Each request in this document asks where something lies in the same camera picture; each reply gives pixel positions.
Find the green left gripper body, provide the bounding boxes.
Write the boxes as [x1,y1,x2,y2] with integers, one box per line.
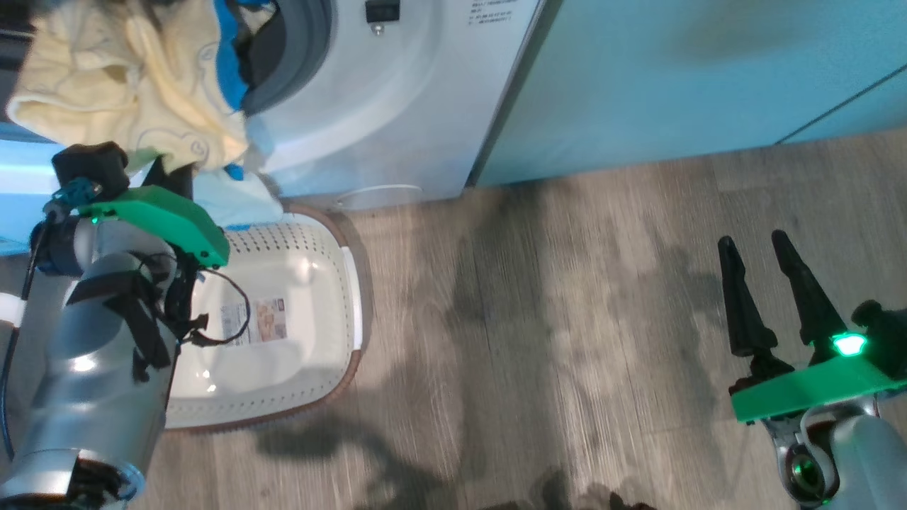
[77,185,232,271]

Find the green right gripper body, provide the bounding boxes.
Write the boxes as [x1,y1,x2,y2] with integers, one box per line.
[729,356,907,426]

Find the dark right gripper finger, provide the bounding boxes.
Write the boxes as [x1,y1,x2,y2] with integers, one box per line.
[716,235,780,360]
[770,229,849,349]

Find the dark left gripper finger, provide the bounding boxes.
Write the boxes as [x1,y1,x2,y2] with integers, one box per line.
[169,163,196,203]
[142,157,171,193]

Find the cream bear print garment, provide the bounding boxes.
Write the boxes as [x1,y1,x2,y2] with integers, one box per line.
[6,0,250,179]

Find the paper sticker inside basket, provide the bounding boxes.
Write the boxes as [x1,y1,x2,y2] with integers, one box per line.
[220,297,289,348]

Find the cream perforated laundry basket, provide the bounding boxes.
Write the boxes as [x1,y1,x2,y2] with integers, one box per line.
[162,204,367,434]

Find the black door latch socket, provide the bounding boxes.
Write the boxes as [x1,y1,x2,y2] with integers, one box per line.
[364,0,402,36]

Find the teal cabinet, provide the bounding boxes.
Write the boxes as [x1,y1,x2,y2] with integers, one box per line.
[466,0,907,189]

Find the thin black left gripper wires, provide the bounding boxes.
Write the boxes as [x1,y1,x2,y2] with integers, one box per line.
[174,268,253,349]

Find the white cable tag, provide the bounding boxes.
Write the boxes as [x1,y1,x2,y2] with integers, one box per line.
[0,293,28,328]

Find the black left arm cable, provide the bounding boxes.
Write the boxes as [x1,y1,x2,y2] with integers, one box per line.
[0,216,49,465]

